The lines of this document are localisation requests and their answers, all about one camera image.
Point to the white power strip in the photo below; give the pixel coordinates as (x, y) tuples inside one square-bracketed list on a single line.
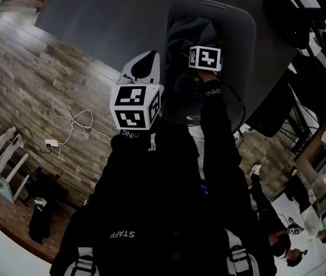
[(52, 143)]

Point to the black bag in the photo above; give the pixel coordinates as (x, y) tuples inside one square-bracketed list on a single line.
[(42, 223)]

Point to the black office chair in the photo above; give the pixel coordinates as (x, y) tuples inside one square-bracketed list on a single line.
[(272, 108)]

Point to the person's black jacket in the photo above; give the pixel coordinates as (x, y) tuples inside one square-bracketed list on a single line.
[(162, 200)]

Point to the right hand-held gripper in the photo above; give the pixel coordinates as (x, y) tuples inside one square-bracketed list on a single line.
[(206, 57)]

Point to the person's left forearm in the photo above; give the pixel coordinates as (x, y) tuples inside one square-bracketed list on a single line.
[(128, 145)]

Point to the grey plastic laundry basket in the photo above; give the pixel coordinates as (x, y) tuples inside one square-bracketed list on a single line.
[(237, 39)]

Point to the person's right forearm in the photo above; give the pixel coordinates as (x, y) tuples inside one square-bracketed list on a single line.
[(214, 111)]

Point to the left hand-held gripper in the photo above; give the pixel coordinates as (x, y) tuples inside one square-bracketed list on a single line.
[(129, 95)]

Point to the grey garment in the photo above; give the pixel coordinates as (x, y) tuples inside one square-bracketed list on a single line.
[(185, 33)]

